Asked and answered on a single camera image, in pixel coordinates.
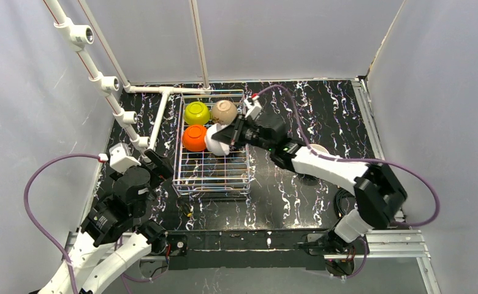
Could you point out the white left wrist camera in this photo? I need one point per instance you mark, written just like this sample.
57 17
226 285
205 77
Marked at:
121 158

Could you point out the white wire dish rack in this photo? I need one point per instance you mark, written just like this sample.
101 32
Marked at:
204 172

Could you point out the white pvc pipe frame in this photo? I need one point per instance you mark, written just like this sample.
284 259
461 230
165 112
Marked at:
79 37

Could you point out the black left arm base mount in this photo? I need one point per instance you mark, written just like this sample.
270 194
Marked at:
161 257

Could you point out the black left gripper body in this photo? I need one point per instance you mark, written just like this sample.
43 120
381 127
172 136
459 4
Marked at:
150 165

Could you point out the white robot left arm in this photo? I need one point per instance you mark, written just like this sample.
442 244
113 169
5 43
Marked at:
108 242

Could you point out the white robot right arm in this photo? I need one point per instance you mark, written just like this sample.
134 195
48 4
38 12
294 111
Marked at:
378 192

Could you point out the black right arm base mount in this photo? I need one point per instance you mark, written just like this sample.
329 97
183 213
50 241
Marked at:
342 265

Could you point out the yellow-green plastic bowl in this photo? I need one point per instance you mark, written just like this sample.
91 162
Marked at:
196 113

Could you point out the white ceramic bowl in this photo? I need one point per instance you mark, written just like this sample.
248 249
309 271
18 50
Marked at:
193 138

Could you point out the red patterned bowl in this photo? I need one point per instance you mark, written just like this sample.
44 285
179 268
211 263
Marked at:
315 148

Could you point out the aluminium base frame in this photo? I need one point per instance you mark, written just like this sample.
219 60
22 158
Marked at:
206 249

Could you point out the beige ceramic bowl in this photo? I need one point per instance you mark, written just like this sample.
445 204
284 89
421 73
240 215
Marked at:
223 112

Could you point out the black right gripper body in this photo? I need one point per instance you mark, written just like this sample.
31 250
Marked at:
241 132

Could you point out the white striped bottom bowl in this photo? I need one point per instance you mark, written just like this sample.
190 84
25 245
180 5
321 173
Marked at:
215 147

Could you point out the black yellow screwdriver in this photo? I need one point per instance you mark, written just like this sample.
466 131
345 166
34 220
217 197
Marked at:
184 206

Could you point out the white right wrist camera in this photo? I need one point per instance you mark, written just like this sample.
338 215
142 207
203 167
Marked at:
253 107

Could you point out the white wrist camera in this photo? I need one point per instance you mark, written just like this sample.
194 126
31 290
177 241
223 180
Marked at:
253 107
121 158

